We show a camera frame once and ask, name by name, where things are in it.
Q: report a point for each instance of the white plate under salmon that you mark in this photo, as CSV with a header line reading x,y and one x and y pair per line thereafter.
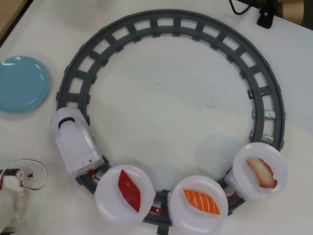
x,y
181,215

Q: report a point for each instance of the white and red octopus sushi toy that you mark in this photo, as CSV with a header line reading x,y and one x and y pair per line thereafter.
x,y
260,172

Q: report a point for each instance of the gray circular toy train track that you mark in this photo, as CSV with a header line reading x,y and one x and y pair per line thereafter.
x,y
153,23

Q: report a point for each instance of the brown cardboard roll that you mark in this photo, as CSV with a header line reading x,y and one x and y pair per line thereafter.
x,y
293,9

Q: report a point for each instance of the orange salmon sushi toy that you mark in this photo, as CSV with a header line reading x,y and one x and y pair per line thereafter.
x,y
200,200

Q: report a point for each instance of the white plate under tuna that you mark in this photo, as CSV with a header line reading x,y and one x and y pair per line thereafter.
x,y
110,195

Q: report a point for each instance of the red tuna sushi toy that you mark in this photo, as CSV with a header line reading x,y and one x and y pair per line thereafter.
x,y
128,189

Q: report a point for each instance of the blue round dish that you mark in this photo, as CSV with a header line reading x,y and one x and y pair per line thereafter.
x,y
22,85

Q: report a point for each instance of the white toy Shinkansen locomotive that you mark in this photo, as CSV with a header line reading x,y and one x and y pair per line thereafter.
x,y
73,144

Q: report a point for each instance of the white plate under shrimp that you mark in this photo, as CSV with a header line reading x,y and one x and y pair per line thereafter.
x,y
242,181

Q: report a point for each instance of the silver tape piece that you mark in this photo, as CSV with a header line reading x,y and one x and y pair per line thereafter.
x,y
267,138
270,115

